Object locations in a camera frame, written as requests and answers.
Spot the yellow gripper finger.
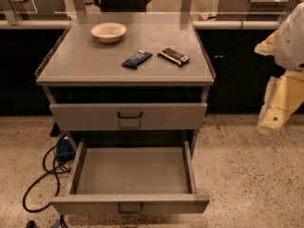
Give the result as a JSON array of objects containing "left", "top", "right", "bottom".
[
  {"left": 256, "top": 70, "right": 304, "bottom": 134},
  {"left": 254, "top": 30, "right": 278, "bottom": 56}
]

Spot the grey drawer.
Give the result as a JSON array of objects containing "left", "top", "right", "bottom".
[
  {"left": 51, "top": 142, "right": 209, "bottom": 215},
  {"left": 50, "top": 103, "right": 207, "bottom": 131}
]

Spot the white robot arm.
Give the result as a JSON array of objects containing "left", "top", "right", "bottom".
[{"left": 255, "top": 3, "right": 304, "bottom": 134}]

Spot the grey metal drawer cabinet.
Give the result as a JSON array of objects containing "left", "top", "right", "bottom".
[{"left": 37, "top": 13, "right": 214, "bottom": 145}]

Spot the steel background table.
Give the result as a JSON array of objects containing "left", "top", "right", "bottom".
[{"left": 216, "top": 0, "right": 302, "bottom": 21}]

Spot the black snack bar wrapper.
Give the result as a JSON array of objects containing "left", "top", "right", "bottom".
[{"left": 158, "top": 47, "right": 190, "bottom": 67}]

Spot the blue snack bar wrapper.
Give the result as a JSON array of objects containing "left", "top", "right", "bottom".
[{"left": 122, "top": 50, "right": 152, "bottom": 69}]

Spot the white ceramic bowl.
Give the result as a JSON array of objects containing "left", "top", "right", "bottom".
[{"left": 91, "top": 23, "right": 126, "bottom": 44}]

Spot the blue power box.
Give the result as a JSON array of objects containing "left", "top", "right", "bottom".
[{"left": 55, "top": 137, "right": 75, "bottom": 161}]

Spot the black floor cable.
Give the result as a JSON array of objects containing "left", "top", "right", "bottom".
[{"left": 22, "top": 144, "right": 73, "bottom": 214}]

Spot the white horizontal rail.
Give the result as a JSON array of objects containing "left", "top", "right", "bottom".
[{"left": 0, "top": 20, "right": 280, "bottom": 29}]

